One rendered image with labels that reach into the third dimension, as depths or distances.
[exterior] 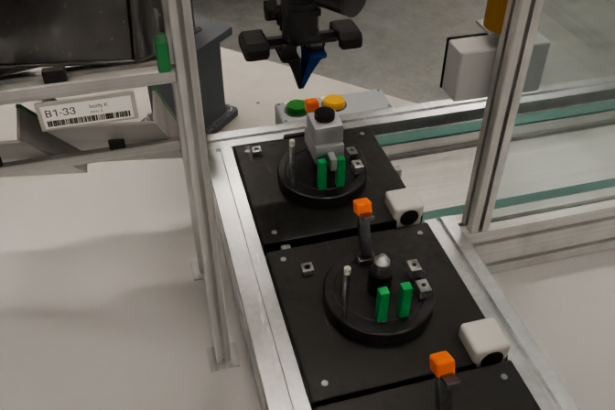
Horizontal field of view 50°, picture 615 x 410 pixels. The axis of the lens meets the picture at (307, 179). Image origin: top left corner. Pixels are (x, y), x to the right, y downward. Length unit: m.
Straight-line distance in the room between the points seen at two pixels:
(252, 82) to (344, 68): 1.84
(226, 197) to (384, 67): 2.39
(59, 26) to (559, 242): 0.78
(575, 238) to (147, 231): 0.69
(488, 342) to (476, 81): 0.32
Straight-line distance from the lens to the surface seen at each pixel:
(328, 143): 0.95
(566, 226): 1.08
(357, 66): 3.33
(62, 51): 0.67
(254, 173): 1.04
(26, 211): 1.23
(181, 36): 0.61
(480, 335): 0.81
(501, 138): 0.89
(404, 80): 3.24
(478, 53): 0.83
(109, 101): 0.64
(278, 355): 0.81
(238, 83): 1.49
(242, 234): 0.96
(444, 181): 1.13
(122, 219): 1.16
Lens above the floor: 1.61
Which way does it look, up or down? 39 degrees down
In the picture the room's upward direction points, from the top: straight up
